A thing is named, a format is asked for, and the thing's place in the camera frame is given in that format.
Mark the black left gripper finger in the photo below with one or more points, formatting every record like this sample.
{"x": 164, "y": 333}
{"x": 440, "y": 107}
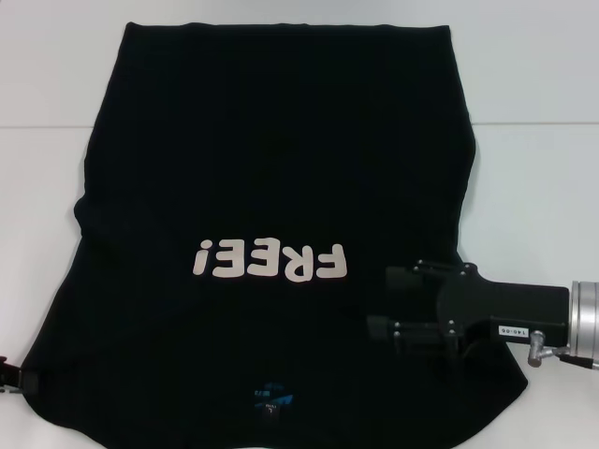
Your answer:
{"x": 30, "y": 381}

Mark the black shirt with FREE print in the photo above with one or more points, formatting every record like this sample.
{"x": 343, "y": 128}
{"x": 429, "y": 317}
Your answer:
{"x": 281, "y": 140}

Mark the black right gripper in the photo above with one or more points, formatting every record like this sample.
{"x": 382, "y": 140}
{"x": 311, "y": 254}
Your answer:
{"x": 505, "y": 308}

